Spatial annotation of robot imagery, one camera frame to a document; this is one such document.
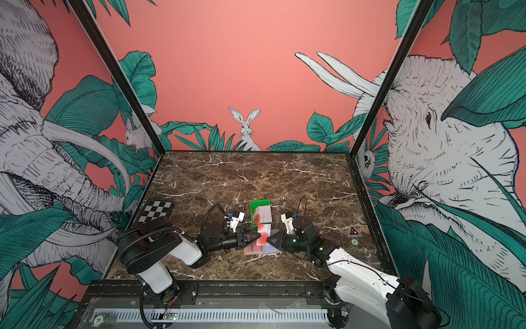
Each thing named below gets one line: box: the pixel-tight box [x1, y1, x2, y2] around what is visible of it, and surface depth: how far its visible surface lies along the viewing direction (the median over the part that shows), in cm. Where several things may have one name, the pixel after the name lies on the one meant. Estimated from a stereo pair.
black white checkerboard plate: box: [136, 198, 175, 225], surface depth 95 cm
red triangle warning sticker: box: [347, 224, 363, 238], surface depth 92 cm
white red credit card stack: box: [253, 205, 273, 225], surface depth 93 cm
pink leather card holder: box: [243, 241, 281, 256], surface depth 85 cm
